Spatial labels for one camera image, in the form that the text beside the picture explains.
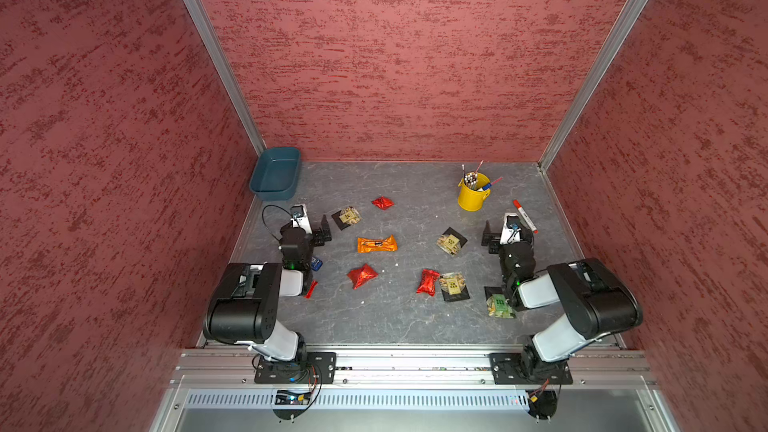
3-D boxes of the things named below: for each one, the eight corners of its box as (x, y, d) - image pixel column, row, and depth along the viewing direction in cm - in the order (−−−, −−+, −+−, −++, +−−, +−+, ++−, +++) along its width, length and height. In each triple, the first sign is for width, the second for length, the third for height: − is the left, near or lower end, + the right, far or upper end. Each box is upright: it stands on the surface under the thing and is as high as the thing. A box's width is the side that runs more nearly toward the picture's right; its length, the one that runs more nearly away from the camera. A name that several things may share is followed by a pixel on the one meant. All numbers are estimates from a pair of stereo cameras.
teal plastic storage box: (251, 200, 111) (245, 189, 106) (268, 158, 125) (263, 147, 121) (294, 200, 111) (290, 190, 106) (306, 158, 126) (302, 147, 121)
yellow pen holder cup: (459, 211, 108) (464, 194, 100) (455, 189, 114) (460, 172, 106) (486, 211, 108) (493, 194, 100) (480, 190, 114) (487, 172, 106)
